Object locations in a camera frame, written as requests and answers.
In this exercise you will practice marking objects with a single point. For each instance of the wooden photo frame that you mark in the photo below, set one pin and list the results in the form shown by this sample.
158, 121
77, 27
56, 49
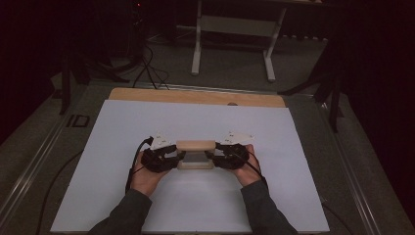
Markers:
195, 145

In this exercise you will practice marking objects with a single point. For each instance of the white metal stand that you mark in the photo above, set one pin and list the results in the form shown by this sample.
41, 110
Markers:
235, 26

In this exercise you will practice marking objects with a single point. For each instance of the person's left hand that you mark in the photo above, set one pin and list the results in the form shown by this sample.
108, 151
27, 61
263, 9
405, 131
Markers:
145, 181

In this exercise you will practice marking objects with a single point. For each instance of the person's right hand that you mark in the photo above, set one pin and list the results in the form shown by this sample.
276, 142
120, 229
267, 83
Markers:
248, 174

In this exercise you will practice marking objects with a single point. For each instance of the black rectangular floor plate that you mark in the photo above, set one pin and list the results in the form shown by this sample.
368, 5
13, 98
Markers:
78, 120

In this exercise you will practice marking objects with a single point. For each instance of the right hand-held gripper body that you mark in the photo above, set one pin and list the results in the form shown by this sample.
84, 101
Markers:
235, 156

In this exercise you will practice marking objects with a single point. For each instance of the dark equipment tower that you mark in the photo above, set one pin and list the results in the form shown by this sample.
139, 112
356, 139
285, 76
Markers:
137, 29

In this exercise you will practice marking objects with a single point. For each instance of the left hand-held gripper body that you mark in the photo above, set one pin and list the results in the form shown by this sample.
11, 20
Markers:
153, 161

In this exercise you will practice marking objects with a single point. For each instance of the white table mat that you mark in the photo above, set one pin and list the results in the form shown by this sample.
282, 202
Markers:
130, 124

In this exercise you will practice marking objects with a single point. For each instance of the aluminium floor rail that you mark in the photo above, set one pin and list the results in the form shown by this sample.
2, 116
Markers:
29, 169
355, 189

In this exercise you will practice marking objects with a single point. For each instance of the black tripod stand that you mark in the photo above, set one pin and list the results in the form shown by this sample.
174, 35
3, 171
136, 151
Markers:
66, 88
334, 101

